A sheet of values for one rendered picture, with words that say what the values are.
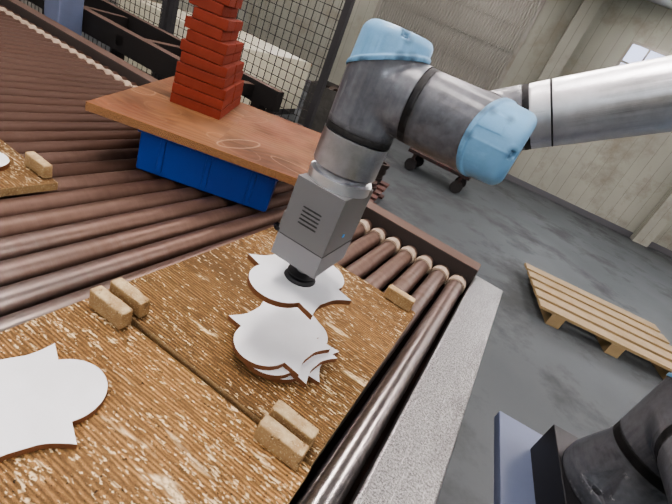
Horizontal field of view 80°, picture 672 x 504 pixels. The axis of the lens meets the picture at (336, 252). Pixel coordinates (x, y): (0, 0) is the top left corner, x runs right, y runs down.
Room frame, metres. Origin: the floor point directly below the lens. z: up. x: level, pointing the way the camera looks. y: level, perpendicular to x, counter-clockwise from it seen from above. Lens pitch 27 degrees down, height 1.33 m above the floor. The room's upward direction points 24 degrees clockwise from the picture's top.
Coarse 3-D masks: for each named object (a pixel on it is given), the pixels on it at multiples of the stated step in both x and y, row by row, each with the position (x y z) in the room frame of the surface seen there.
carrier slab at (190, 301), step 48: (240, 240) 0.67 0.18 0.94; (144, 288) 0.44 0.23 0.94; (192, 288) 0.48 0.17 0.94; (240, 288) 0.53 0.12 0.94; (192, 336) 0.39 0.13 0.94; (336, 336) 0.52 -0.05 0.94; (384, 336) 0.57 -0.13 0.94; (240, 384) 0.35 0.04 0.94; (288, 384) 0.38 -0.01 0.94; (336, 384) 0.42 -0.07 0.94
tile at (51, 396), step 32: (0, 384) 0.23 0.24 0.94; (32, 384) 0.24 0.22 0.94; (64, 384) 0.26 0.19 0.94; (96, 384) 0.27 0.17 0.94; (0, 416) 0.21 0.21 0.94; (32, 416) 0.22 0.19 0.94; (64, 416) 0.23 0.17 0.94; (0, 448) 0.18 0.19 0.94; (32, 448) 0.19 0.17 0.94; (64, 448) 0.21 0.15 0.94
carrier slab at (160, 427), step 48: (0, 336) 0.28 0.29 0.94; (48, 336) 0.31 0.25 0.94; (96, 336) 0.33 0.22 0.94; (144, 336) 0.36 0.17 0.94; (144, 384) 0.30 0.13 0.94; (192, 384) 0.33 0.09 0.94; (96, 432) 0.23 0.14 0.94; (144, 432) 0.25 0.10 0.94; (192, 432) 0.27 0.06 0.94; (240, 432) 0.29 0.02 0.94; (0, 480) 0.17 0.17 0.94; (48, 480) 0.18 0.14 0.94; (96, 480) 0.19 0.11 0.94; (144, 480) 0.21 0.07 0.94; (192, 480) 0.23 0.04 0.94; (240, 480) 0.25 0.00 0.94; (288, 480) 0.27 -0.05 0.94
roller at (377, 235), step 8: (368, 232) 1.03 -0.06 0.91; (376, 232) 1.03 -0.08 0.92; (384, 232) 1.06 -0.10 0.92; (360, 240) 0.94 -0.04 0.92; (368, 240) 0.96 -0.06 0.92; (376, 240) 1.00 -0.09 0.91; (352, 248) 0.87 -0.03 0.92; (360, 248) 0.90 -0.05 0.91; (368, 248) 0.94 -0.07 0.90; (344, 256) 0.82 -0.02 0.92; (352, 256) 0.85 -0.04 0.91; (344, 264) 0.81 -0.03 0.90
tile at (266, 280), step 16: (256, 256) 0.45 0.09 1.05; (272, 256) 0.47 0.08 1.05; (256, 272) 0.42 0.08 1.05; (272, 272) 0.43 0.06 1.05; (336, 272) 0.50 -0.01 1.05; (256, 288) 0.39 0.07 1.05; (272, 288) 0.40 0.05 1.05; (288, 288) 0.42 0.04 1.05; (304, 288) 0.43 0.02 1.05; (320, 288) 0.45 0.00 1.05; (336, 288) 0.46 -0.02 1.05; (272, 304) 0.38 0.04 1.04; (288, 304) 0.39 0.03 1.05; (304, 304) 0.40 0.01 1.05; (320, 304) 0.41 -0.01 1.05
